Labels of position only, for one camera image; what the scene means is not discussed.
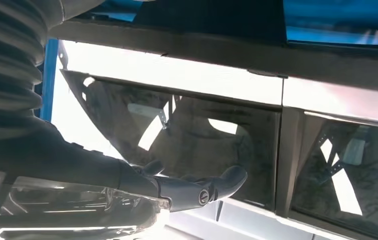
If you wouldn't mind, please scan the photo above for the clear plastic hand wrap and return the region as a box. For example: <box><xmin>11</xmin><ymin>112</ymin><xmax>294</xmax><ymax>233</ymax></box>
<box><xmin>0</xmin><ymin>167</ymin><xmax>171</xmax><ymax>240</ymax></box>

